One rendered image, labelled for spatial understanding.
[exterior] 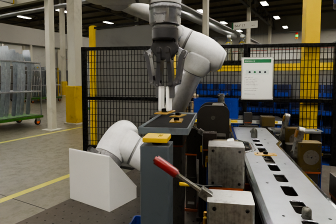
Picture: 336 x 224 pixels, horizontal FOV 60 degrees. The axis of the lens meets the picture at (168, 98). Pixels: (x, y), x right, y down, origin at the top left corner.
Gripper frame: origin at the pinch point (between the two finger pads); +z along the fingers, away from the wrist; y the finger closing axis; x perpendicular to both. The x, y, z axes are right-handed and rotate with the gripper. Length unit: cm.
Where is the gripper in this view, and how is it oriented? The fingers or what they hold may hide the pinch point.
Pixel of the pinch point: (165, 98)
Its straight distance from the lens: 83.6
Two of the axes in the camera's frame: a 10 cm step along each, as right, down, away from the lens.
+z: 0.0, 10.0, 0.7
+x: 3.4, -0.6, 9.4
